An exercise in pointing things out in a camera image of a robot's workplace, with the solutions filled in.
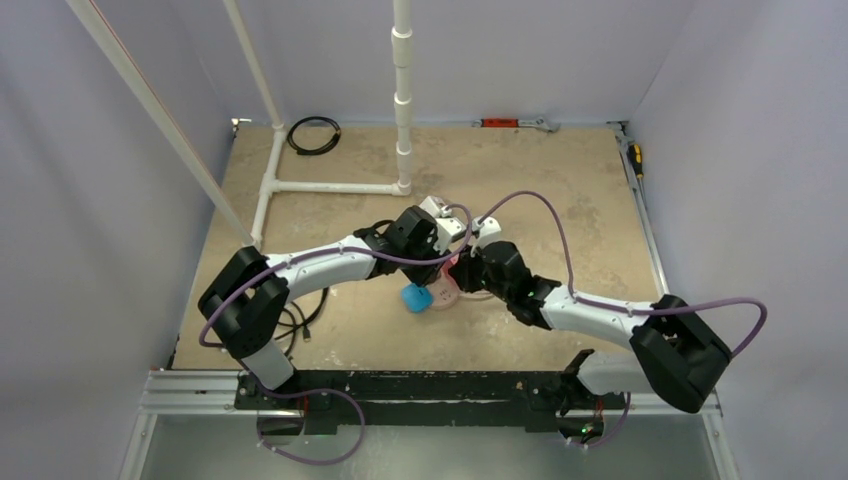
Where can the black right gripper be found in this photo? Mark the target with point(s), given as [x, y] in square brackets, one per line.
[468, 273]

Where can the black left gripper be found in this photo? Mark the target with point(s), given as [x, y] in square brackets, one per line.
[421, 276]

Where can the pink round socket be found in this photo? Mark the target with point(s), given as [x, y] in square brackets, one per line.
[444, 293]

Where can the pink triangular power strip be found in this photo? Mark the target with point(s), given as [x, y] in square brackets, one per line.
[445, 269]

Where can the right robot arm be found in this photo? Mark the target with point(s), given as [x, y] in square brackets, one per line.
[681, 356]

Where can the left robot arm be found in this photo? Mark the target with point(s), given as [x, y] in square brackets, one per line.
[244, 303]

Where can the blue square adapter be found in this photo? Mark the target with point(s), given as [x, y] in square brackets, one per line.
[416, 299]

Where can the yellow black screwdriver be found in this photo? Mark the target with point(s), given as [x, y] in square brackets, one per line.
[636, 160]

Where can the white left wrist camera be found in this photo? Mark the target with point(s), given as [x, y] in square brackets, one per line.
[450, 228]

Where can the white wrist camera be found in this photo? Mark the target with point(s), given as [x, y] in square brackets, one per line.
[450, 228]
[484, 231]

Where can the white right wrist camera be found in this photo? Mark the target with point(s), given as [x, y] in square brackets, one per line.
[484, 231]

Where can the red handled adjustable wrench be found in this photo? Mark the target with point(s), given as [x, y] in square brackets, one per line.
[539, 123]

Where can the aluminium table edge rail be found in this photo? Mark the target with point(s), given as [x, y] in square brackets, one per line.
[623, 140]

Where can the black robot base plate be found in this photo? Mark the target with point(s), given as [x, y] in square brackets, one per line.
[536, 401]

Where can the aluminium front frame rail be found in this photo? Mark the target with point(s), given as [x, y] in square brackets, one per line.
[189, 392]

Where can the white PVC pipe frame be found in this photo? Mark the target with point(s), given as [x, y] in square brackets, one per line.
[101, 31]

